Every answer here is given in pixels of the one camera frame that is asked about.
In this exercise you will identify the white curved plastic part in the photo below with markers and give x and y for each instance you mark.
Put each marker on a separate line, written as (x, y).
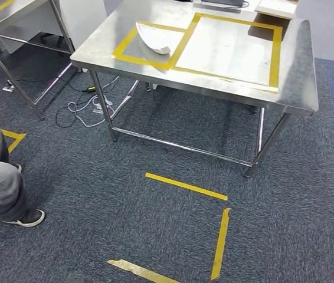
(158, 39)

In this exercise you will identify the steel workbench table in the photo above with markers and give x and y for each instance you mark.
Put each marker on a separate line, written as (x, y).
(13, 11)
(296, 58)

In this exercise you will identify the white power strip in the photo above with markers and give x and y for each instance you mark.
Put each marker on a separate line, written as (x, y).
(102, 105)

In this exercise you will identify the yellow floor tape strip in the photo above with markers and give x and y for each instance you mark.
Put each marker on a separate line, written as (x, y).
(221, 244)
(140, 271)

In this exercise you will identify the grey laptop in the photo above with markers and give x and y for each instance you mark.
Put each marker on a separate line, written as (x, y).
(220, 3)

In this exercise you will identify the cardboard tray box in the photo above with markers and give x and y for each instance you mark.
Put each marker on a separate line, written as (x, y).
(276, 8)

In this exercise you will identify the small white floor plate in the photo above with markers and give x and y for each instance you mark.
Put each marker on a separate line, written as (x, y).
(8, 86)

